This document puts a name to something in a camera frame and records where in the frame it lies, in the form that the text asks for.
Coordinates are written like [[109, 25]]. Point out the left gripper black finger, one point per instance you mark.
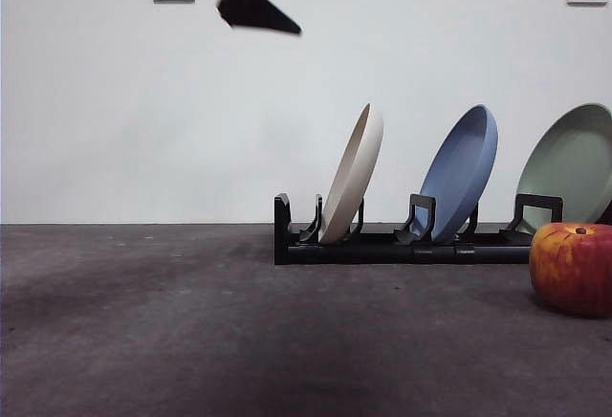
[[251, 8]]

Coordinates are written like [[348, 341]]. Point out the red yellow apple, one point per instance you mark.
[[574, 273]]

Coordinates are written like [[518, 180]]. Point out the black plate rack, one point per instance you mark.
[[382, 254]]

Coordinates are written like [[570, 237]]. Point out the blue round plate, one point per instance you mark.
[[461, 173]]

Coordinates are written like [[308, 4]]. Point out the green round plate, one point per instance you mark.
[[569, 163]]

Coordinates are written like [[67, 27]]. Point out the cream yellow round plate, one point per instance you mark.
[[354, 182]]

